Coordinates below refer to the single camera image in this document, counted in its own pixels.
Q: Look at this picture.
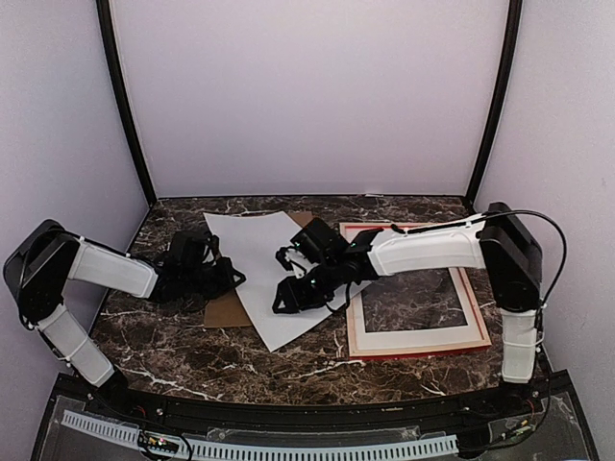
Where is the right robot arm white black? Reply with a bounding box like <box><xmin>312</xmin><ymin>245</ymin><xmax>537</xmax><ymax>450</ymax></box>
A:
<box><xmin>272</xmin><ymin>202</ymin><xmax>552</xmax><ymax>417</ymax></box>

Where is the white backing sheet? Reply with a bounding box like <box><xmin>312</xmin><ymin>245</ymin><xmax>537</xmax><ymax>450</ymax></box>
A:
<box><xmin>202</xmin><ymin>209</ymin><xmax>371</xmax><ymax>352</ymax></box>

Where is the black enclosure frame post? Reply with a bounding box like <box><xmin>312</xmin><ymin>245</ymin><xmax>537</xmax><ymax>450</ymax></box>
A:
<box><xmin>95</xmin><ymin>0</ymin><xmax>158</xmax><ymax>207</ymax></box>
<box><xmin>464</xmin><ymin>0</ymin><xmax>523</xmax><ymax>206</ymax></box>

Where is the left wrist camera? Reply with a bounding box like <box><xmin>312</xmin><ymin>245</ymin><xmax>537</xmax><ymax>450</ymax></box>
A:
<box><xmin>169</xmin><ymin>230</ymin><xmax>219</xmax><ymax>269</ymax></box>

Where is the black enclosure frame post right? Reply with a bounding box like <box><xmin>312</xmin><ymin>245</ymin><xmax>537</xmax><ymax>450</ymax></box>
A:
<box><xmin>464</xmin><ymin>0</ymin><xmax>523</xmax><ymax>206</ymax></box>

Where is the red wooden picture frame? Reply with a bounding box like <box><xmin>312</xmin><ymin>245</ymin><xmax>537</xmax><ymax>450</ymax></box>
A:
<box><xmin>338</xmin><ymin>220</ymin><xmax>492</xmax><ymax>362</ymax></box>

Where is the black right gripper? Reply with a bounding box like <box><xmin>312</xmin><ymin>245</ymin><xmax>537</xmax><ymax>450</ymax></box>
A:
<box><xmin>272</xmin><ymin>257</ymin><xmax>342</xmax><ymax>313</ymax></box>

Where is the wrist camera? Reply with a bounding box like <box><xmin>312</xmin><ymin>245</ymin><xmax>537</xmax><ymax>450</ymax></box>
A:
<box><xmin>169</xmin><ymin>230</ymin><xmax>219</xmax><ymax>269</ymax></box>
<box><xmin>290</xmin><ymin>217</ymin><xmax>349</xmax><ymax>264</ymax></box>

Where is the white slotted cable duct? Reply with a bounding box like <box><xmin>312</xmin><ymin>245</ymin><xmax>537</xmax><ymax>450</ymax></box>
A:
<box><xmin>61</xmin><ymin>410</ymin><xmax>458</xmax><ymax>460</ymax></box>

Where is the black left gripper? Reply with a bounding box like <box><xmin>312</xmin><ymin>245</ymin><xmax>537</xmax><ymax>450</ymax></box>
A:
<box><xmin>182</xmin><ymin>256</ymin><xmax>245</xmax><ymax>300</ymax></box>

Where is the brown cardboard backing board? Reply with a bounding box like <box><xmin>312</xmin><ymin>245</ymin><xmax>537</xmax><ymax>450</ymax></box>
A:
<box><xmin>204</xmin><ymin>211</ymin><xmax>312</xmax><ymax>328</ymax></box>

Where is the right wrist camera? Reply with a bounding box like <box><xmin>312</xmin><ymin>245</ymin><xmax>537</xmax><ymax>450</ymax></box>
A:
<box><xmin>290</xmin><ymin>217</ymin><xmax>349</xmax><ymax>264</ymax></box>

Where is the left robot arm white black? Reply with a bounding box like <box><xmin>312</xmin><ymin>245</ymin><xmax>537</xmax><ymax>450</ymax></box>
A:
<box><xmin>3</xmin><ymin>219</ymin><xmax>246</xmax><ymax>419</ymax></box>

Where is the white mat with photo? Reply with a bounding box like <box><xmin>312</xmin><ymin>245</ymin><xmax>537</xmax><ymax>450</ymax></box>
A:
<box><xmin>346</xmin><ymin>266</ymin><xmax>484</xmax><ymax>357</ymax></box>

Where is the black front rail base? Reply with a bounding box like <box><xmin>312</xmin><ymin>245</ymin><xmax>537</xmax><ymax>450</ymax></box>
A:
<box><xmin>33</xmin><ymin>371</ymin><xmax>598</xmax><ymax>460</ymax></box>

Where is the black enclosure frame post left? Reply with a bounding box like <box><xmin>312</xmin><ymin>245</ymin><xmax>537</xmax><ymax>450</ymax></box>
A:
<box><xmin>95</xmin><ymin>0</ymin><xmax>158</xmax><ymax>207</ymax></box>

